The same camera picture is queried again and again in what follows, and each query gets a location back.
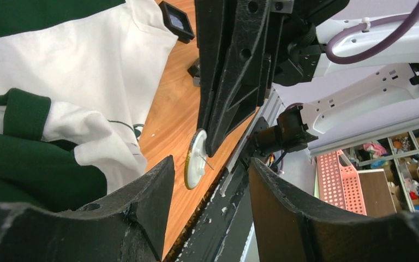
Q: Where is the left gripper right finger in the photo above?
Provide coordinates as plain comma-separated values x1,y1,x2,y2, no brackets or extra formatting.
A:
249,158,419,261

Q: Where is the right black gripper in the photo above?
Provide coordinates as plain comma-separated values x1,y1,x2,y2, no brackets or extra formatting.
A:
195,1,349,157

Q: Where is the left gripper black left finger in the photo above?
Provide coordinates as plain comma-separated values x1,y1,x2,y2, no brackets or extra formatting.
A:
0,156,175,261

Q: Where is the black square display case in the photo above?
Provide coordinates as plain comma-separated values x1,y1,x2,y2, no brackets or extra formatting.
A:
159,1,195,44

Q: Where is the white green garment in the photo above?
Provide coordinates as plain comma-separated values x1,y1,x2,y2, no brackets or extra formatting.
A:
0,1,177,212

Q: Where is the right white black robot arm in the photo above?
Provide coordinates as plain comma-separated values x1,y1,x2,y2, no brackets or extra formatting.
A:
195,1,419,157

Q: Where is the pink perforated basket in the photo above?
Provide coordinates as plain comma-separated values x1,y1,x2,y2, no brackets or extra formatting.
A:
316,150,367,215

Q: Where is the metal storage shelf background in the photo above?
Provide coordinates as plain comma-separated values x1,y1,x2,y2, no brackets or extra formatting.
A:
313,121,419,217

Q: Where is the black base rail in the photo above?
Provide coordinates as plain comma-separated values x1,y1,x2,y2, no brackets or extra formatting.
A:
164,89,283,261

